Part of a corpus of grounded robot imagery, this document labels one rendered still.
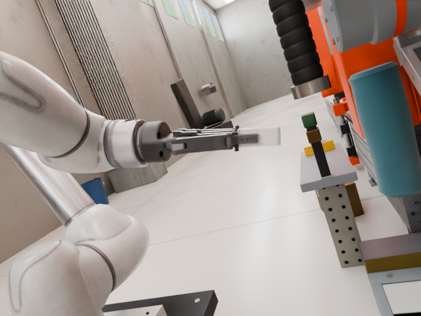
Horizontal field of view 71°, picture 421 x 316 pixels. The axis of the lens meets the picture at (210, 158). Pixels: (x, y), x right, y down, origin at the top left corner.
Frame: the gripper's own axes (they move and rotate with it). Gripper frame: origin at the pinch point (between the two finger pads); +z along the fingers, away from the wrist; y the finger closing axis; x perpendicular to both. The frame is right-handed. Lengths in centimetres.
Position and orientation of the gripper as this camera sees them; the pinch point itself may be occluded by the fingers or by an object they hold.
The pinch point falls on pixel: (259, 136)
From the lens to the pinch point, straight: 49.8
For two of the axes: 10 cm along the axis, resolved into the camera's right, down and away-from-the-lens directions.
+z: 9.7, -0.4, -2.3
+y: 2.1, -2.3, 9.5
